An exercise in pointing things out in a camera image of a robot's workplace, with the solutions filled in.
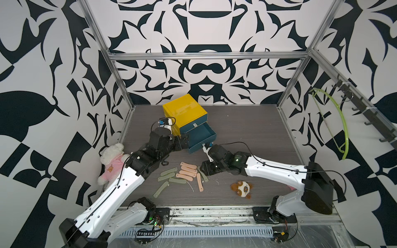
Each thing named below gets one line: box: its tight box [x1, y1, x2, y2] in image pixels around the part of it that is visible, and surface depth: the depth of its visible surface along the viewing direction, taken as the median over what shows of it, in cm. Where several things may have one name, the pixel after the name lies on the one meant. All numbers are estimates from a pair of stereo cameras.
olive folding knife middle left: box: [157, 172, 176, 182], surface depth 87 cm
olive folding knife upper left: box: [160, 167, 178, 177], surface depth 89 cm
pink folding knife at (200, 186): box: [196, 172, 204, 193], surface depth 86 cm
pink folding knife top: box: [179, 161, 198, 169], surface depth 91 cm
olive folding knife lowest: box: [153, 181, 170, 198], surface depth 83 cm
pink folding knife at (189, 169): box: [180, 165, 198, 175], surface depth 91 cm
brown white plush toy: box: [230, 180, 253, 200], surface depth 82 cm
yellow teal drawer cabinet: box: [162, 93, 217, 154], surface depth 89 cm
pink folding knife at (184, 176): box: [175, 173, 194, 182], surface depth 88 cm
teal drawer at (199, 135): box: [185, 121, 217, 154], surface depth 89 cm
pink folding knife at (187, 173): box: [178, 169, 197, 178], surface depth 89 cm
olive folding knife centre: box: [168, 177, 187, 184], surface depth 87 cm
